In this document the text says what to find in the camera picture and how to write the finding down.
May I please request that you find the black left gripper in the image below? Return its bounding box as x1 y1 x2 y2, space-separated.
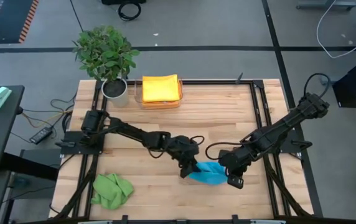
165 135 202 179

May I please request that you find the coiled black cable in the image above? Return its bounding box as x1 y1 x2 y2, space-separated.
117 1 142 22

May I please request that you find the black orange-striped floor mat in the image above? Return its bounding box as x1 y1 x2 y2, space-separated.
0 0 39 45

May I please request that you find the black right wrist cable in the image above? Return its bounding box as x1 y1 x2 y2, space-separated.
205 141 244 161

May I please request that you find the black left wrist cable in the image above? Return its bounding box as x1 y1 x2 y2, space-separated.
189 135 205 147

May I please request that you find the clear plastic bin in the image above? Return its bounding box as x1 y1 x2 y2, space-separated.
133 74 184 110

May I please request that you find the orange microfiber towel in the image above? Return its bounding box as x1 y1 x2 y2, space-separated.
140 99 184 110

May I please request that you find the green microfiber towel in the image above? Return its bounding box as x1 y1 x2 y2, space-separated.
90 173 134 211

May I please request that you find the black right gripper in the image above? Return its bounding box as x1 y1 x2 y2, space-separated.
218 146 253 190

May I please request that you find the white plant pot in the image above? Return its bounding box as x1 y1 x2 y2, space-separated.
101 77 130 108

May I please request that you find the blue microfiber towel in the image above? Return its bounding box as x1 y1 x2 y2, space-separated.
187 161 228 187

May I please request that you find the black aluminium table frame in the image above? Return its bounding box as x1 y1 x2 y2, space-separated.
49 79 324 224

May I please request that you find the yellow microfiber towel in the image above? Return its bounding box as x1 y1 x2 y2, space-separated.
142 73 181 103

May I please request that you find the grey metal table foot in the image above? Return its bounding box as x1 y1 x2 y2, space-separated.
296 0 356 10

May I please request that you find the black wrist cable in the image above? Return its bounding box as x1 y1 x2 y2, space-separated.
205 141 244 161
189 135 205 147

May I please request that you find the black power adapter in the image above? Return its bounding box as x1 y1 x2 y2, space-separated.
29 126 54 145

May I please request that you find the white floor cable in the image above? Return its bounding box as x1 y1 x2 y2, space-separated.
316 0 356 59

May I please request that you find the green leafy plant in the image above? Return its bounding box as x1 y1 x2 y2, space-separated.
72 25 141 83

